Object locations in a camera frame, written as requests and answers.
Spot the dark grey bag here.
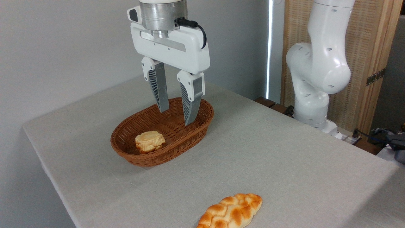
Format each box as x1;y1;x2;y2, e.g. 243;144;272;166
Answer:
370;128;405;164

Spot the metal screen hinge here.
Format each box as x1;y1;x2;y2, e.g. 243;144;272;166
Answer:
366;68;386;86

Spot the reddish brown wooden board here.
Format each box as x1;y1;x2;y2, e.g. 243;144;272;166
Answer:
354;139;384;155

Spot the brown wicker oval basket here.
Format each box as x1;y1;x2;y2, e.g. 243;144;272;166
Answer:
110;97;215;168

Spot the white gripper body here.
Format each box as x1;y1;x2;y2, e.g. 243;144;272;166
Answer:
127;6;210;75

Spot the dark brown wooden block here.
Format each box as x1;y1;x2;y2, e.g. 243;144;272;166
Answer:
270;103;294;117
254;97;276;108

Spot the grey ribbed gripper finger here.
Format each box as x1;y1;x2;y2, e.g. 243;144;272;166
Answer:
177;70;206;126
141;56;170;113

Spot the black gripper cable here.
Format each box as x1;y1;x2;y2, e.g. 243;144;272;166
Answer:
175;17;207;50

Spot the white power strip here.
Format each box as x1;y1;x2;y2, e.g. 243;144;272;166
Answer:
335;128;362;145

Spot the long braided golden bread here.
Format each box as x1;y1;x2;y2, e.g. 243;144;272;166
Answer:
196;193;263;228

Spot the small pale round bread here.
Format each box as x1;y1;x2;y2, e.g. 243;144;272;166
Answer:
135;130;166;154

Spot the grey tablecloth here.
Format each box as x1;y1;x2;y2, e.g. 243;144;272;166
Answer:
22;66;405;228

